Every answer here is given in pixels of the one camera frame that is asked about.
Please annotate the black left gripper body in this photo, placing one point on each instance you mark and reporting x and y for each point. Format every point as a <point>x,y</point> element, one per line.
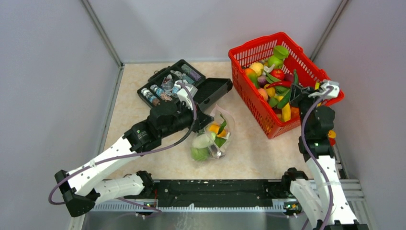
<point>184,120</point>

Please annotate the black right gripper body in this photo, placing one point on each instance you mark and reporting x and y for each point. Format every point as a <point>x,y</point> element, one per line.
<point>302,100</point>

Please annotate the green cucumber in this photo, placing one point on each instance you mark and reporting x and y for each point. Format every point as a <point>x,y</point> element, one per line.
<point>286,98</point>

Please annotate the white radish with leaves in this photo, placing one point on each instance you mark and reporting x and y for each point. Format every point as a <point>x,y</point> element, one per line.
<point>205,139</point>

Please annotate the yellow bell pepper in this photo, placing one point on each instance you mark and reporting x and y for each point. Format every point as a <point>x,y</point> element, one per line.
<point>219,130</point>

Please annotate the clear zip top bag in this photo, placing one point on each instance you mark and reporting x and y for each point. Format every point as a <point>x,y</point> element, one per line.
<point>220,153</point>

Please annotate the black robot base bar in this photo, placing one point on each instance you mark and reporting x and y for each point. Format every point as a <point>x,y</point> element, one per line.
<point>216,193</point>

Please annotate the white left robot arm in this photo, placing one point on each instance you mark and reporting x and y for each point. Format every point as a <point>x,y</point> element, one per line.
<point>87,186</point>

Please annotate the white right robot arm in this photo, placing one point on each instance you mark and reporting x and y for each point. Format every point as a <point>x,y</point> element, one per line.
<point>327,208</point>

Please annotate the red chili pepper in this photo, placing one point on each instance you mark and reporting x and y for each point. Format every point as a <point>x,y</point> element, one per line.
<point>285,84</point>

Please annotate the black poker chip case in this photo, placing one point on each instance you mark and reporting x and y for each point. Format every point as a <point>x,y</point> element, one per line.
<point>164,86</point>

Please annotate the red tomato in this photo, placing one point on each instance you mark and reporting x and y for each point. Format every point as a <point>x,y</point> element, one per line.
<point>278,73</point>

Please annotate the red plastic basket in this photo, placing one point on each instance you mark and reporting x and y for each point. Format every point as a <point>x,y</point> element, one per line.
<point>263,102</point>

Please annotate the light green pepper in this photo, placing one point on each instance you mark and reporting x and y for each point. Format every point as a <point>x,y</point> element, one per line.
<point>276,60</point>

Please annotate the red yellow emergency button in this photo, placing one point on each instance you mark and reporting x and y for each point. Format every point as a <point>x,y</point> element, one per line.
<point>332,137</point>

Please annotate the yellow lemon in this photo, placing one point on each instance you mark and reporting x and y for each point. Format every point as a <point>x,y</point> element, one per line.
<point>257,67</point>

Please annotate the orange mango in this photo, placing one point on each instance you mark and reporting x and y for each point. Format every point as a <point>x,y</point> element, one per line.
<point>251,74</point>

